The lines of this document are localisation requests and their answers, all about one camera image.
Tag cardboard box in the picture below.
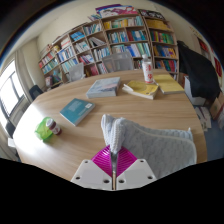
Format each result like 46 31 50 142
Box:
209 91 224 121

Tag open yellow book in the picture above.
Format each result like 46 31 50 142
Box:
121 79 160 101

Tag white box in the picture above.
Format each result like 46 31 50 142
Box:
183 75 208 107

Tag black cloth cover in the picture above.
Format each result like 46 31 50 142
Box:
176 40 221 103

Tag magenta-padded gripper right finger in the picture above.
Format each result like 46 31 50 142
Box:
114 145 158 191

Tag light grey chair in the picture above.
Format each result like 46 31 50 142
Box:
68 62 86 83

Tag grey book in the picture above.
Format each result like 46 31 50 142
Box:
85 76 122 100

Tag small wall cabinet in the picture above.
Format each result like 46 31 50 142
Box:
196 34 211 54

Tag wooden bookshelf unit with books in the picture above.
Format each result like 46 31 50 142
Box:
38 3 180 88

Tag dark office chair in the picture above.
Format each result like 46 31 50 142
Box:
28 84 44 101

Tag papers on floor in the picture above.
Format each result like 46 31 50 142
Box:
194 105 213 131

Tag teal book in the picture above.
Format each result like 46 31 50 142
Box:
59 97 96 127

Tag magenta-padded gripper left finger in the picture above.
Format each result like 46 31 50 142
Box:
70 144 115 191

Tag grey mesh chair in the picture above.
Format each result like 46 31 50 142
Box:
101 50 135 74

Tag small red-lidded jar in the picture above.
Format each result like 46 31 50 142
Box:
45 118 63 136

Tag white bottle with red label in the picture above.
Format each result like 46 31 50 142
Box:
141 53 155 85

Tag red wall banner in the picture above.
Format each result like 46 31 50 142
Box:
213 56 224 78

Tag white waffle towel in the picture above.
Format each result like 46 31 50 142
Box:
100 113 198 180

